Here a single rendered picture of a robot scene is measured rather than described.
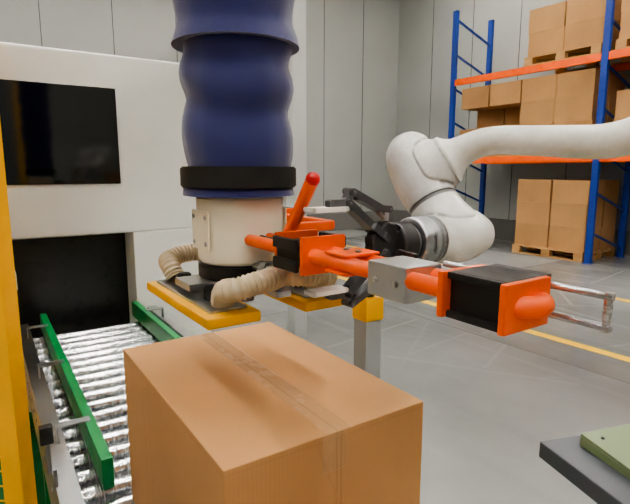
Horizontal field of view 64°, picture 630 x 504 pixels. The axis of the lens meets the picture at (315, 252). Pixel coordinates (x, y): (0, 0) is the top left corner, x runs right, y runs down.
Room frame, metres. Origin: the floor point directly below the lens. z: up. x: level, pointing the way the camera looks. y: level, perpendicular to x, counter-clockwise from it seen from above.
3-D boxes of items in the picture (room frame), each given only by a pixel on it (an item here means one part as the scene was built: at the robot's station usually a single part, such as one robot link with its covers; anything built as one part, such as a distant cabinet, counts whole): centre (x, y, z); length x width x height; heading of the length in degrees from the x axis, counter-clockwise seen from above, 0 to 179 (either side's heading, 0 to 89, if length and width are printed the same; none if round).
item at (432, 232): (0.92, -0.19, 1.24); 0.09 x 0.06 x 0.09; 35
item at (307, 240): (0.80, 0.01, 1.24); 0.10 x 0.08 x 0.06; 124
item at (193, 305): (0.95, 0.23, 1.14); 0.34 x 0.10 x 0.05; 34
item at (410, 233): (0.88, -0.13, 1.24); 0.09 x 0.07 x 0.08; 125
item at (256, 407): (1.02, 0.13, 0.75); 0.60 x 0.40 x 0.40; 34
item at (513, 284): (0.51, -0.18, 1.24); 0.08 x 0.07 x 0.05; 34
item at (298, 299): (1.06, 0.07, 1.14); 0.34 x 0.10 x 0.05; 34
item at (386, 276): (0.62, -0.11, 1.24); 0.07 x 0.07 x 0.04; 34
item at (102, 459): (1.84, 1.00, 0.60); 1.60 x 0.11 x 0.09; 33
